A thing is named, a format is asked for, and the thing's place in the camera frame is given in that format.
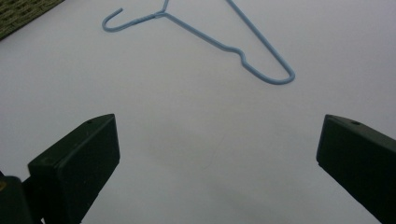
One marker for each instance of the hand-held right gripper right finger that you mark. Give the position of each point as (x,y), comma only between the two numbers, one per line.
(361,161)

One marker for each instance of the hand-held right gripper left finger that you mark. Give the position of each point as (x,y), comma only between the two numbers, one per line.
(77,168)

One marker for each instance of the green woven mat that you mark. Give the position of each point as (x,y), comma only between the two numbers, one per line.
(18,14)

